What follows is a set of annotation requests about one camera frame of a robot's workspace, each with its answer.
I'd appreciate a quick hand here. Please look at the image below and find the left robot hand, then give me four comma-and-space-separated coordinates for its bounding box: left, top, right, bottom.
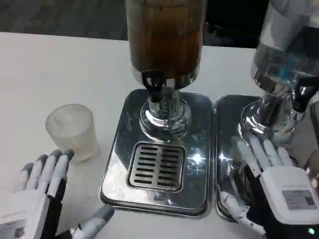
0, 148, 116, 239

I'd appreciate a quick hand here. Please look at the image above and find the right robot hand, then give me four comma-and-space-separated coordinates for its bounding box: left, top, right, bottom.
220, 135, 319, 239

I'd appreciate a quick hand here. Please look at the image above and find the clear ribbed glass cup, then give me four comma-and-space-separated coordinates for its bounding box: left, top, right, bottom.
45, 104, 99, 164

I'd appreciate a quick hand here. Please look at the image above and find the black tap on water dispenser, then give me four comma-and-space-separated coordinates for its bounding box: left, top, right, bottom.
291, 76, 319, 113

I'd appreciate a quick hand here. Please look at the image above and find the clear water drink dispenser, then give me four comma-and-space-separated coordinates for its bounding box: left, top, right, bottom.
238, 0, 319, 145

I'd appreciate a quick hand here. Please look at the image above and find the steel drip tray with grid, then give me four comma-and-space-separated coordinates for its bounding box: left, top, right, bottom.
100, 89, 215, 219

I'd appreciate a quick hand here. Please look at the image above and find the black tap on tea dispenser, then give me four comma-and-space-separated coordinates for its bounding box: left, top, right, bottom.
141, 70, 163, 103

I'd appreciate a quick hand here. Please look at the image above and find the brown tea drink dispenser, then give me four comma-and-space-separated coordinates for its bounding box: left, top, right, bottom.
125, 0, 207, 142

